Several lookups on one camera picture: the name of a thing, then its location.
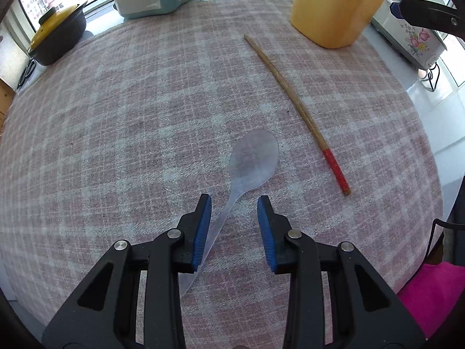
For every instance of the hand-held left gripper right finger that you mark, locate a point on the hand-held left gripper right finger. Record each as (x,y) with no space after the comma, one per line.
(267,232)

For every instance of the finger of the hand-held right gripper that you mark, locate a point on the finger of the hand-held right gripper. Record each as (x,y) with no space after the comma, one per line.
(428,14)

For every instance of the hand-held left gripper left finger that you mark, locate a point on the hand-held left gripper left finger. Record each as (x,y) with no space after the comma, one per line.
(203,232)

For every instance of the clear plastic spoon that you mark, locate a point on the clear plastic spoon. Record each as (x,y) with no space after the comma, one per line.
(254,160)

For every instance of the yellow plastic container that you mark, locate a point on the yellow plastic container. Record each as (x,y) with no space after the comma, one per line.
(327,14)

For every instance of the white floral appliance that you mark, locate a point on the white floral appliance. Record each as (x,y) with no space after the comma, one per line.
(399,32)

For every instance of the pink plaid tablecloth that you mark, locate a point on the pink plaid tablecloth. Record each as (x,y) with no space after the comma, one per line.
(127,134)

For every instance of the red-tipped wooden chopstick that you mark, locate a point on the red-tipped wooden chopstick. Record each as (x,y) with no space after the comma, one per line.
(290,94)

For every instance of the pink cloth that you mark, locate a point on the pink cloth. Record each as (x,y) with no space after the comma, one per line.
(436,291)

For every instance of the black clay pot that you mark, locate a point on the black clay pot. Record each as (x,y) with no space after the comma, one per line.
(63,49)

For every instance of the pine plank board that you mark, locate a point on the pine plank board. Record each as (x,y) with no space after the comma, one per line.
(4,98)

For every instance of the yellow pot lid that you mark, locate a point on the yellow pot lid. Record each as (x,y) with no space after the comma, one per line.
(51,31)

